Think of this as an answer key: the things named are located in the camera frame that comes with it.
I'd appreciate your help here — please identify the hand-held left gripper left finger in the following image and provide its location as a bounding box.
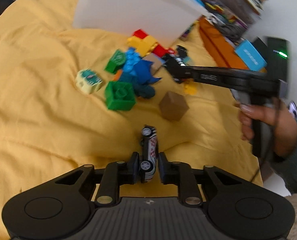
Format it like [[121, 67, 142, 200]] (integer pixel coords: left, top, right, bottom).
[[55, 152, 140, 207]]

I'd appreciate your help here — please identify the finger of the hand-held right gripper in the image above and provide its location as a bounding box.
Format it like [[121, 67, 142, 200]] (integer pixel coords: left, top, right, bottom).
[[162, 57, 196, 83], [174, 45, 192, 65]]

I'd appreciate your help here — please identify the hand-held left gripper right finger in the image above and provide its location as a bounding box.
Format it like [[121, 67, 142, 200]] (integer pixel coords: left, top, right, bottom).
[[159, 152, 241, 205]]

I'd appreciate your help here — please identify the white toy car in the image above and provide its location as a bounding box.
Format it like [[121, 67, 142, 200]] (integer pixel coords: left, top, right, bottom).
[[138, 124, 159, 183]]

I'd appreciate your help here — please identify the blue studded building block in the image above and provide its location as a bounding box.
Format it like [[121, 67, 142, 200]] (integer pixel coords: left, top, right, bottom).
[[123, 47, 142, 75]]

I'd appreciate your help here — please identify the plain green building block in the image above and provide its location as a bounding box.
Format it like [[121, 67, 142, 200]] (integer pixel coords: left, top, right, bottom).
[[104, 81, 137, 111]]

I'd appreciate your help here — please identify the white plastic bin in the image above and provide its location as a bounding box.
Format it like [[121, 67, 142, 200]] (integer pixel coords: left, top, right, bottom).
[[72, 0, 210, 46]]

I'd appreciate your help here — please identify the person's right hand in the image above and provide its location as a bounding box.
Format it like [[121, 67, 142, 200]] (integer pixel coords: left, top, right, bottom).
[[239, 100, 297, 158]]

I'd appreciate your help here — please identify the small red cube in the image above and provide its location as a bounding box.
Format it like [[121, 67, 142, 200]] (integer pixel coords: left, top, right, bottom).
[[154, 42, 176, 56]]

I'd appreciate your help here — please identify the small yellow block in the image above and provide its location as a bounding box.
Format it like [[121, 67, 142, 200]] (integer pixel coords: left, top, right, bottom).
[[184, 80, 198, 95]]

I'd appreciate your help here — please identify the tan block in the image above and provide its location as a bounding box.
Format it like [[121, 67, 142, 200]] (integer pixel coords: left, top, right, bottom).
[[145, 53, 164, 73]]

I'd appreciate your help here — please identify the light blue box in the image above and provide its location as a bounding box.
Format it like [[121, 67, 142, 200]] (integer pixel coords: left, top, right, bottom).
[[235, 39, 267, 72]]

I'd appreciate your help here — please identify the orange box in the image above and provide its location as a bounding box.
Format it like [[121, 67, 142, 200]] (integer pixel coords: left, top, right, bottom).
[[199, 17, 267, 73]]

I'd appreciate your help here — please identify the brown cube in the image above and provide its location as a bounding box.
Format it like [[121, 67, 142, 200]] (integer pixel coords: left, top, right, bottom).
[[159, 91, 190, 122]]

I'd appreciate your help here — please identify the blue dinosaur toy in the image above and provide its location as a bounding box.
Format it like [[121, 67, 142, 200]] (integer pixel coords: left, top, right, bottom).
[[120, 59, 163, 99]]

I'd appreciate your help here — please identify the yellow building block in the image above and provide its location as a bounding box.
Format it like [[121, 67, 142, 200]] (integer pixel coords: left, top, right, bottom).
[[127, 33, 159, 56]]

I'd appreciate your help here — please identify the long red building block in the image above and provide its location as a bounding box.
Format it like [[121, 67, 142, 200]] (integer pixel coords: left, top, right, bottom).
[[132, 29, 149, 39]]

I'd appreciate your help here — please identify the black device with green light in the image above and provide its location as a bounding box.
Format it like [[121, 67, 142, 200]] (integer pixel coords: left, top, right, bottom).
[[266, 37, 289, 81]]

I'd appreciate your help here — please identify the green block with textured face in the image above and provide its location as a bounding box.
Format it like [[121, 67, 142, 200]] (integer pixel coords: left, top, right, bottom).
[[104, 49, 127, 74]]

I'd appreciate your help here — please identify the clear storage box of toys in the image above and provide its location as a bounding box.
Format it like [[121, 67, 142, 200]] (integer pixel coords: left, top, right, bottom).
[[194, 0, 262, 43]]

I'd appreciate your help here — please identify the pale cube with green print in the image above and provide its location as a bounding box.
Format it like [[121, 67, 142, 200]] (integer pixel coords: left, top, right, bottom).
[[75, 68, 103, 95]]

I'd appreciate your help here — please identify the yellow blanket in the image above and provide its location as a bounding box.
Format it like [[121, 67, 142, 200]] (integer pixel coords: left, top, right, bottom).
[[0, 0, 264, 240]]

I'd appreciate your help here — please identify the rainbow ring stacking toy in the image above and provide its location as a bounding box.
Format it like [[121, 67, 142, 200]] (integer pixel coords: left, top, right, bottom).
[[180, 21, 198, 42]]

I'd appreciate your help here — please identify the grey cable bundle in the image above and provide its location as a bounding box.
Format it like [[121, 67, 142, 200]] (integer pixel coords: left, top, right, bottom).
[[213, 15, 242, 41]]

